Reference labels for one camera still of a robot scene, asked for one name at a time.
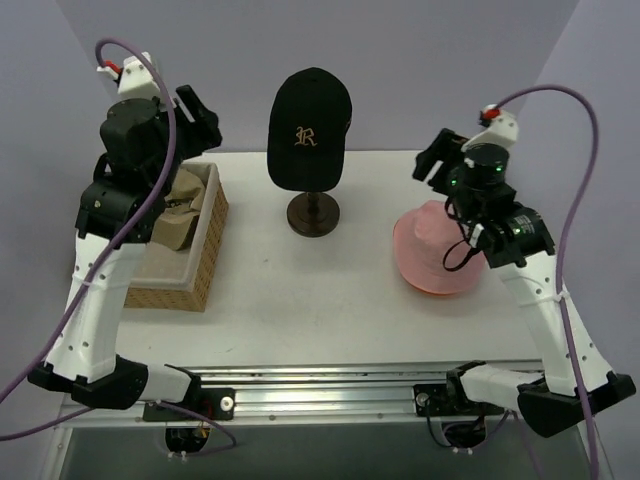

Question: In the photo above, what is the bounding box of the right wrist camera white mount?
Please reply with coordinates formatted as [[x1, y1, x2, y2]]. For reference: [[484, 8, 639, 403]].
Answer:
[[461, 104, 519, 152]]

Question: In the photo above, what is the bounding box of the pink cap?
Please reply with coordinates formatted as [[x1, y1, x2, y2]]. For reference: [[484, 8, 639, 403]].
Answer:
[[393, 200, 486, 288]]

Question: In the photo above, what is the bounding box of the black baseball cap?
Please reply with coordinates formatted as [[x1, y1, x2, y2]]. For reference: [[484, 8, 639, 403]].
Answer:
[[267, 67, 353, 192]]

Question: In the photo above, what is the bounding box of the wicker basket with liner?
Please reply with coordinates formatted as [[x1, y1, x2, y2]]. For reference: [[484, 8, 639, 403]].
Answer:
[[125, 162, 229, 312]]

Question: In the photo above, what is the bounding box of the dark wooden mannequin stand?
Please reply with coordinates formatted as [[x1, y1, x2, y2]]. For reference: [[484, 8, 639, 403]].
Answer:
[[286, 192, 340, 238]]

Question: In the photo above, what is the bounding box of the orange cap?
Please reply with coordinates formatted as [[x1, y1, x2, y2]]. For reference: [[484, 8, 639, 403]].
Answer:
[[408, 283, 474, 297]]

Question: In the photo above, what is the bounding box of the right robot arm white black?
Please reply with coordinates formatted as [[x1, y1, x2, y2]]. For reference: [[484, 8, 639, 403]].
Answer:
[[413, 129, 636, 438]]

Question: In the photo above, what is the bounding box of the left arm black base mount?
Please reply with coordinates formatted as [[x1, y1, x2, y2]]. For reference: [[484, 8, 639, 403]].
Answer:
[[142, 387, 236, 422]]

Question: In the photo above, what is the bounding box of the beige cap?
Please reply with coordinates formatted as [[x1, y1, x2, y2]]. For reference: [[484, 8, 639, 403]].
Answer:
[[151, 168, 206, 251]]

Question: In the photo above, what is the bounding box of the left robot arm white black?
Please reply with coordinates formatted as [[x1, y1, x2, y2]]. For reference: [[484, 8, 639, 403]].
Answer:
[[27, 85, 222, 419]]

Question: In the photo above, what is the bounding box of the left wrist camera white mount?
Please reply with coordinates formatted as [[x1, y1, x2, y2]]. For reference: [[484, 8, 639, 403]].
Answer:
[[97, 56, 160, 100]]

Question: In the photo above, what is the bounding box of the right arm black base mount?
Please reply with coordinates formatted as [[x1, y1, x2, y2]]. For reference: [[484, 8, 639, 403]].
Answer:
[[412, 379, 505, 418]]

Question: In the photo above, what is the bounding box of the aluminium rail frame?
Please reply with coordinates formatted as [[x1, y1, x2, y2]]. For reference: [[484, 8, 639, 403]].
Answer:
[[48, 151, 589, 479]]

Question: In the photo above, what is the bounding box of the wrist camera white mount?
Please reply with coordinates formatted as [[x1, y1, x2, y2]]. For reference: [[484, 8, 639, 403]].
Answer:
[[461, 104, 519, 152], [97, 56, 160, 100]]

